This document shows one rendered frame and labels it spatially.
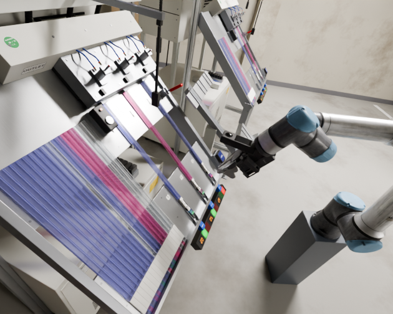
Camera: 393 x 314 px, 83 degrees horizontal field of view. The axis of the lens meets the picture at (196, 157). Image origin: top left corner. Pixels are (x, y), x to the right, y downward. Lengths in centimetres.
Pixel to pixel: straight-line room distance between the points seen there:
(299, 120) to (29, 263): 94
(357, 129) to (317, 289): 123
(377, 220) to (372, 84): 442
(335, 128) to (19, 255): 113
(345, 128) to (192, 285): 118
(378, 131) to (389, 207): 28
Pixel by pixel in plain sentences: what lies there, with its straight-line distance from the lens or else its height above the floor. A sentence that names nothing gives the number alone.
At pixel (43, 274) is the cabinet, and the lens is 95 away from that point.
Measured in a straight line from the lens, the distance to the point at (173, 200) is 82.
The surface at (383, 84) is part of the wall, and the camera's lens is 549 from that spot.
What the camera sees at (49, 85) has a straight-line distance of 73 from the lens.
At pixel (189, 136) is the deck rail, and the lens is 102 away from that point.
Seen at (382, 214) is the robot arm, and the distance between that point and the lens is 107.
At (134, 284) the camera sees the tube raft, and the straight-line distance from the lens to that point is 70.
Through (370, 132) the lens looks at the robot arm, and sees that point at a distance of 92.
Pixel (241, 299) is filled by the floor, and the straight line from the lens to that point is 160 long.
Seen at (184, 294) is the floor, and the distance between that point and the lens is 153.
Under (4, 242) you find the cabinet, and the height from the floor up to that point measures 62.
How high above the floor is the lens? 145
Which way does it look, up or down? 41 degrees down
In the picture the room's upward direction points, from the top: 13 degrees clockwise
